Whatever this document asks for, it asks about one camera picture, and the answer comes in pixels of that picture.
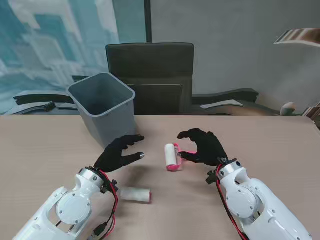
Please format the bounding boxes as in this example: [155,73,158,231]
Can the copper striped shelf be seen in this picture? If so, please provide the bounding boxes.
[273,28,320,47]

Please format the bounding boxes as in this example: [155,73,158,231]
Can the black window frame post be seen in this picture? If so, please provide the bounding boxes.
[144,0,153,43]

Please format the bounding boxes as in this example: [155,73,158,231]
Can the pink lint roller handle frame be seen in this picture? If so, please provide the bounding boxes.
[166,142,198,173]

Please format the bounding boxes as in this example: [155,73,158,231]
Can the red black arm cables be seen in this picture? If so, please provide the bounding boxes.
[215,163,248,240]
[83,169,120,240]

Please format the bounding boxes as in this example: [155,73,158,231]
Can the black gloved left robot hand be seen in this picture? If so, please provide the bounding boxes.
[93,134,146,174]

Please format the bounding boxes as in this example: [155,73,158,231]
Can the white paper sheet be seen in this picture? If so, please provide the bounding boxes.
[199,99,245,110]

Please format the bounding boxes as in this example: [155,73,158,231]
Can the copper striped corner piece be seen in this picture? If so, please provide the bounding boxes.
[303,106,320,118]

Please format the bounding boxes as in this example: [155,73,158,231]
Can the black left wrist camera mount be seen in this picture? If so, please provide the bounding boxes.
[101,178,120,195]

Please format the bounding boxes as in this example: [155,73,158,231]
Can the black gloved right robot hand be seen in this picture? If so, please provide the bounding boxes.
[176,128,230,168]

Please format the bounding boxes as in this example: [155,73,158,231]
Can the dark curved armrest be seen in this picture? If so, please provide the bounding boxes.
[191,87,282,116]
[12,90,83,116]

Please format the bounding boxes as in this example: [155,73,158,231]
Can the beige round knob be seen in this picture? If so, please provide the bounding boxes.
[280,101,297,116]

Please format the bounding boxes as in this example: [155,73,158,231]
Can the white sticky lint roll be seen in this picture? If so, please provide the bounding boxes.
[119,186,153,205]
[164,143,179,168]

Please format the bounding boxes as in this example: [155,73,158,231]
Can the red black left arm cables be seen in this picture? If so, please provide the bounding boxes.
[83,169,120,240]

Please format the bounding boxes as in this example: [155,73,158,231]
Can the black office chair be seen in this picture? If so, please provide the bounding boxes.
[105,42,195,116]

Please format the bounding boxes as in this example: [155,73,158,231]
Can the grey plastic waste bin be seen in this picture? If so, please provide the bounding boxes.
[67,72,137,148]

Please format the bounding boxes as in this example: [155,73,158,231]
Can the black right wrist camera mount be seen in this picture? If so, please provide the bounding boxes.
[206,166,221,186]

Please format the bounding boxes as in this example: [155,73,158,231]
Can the red black right arm cables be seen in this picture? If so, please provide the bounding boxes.
[215,163,248,240]

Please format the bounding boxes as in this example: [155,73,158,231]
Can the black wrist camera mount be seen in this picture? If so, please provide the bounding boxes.
[206,166,221,186]
[101,178,120,195]

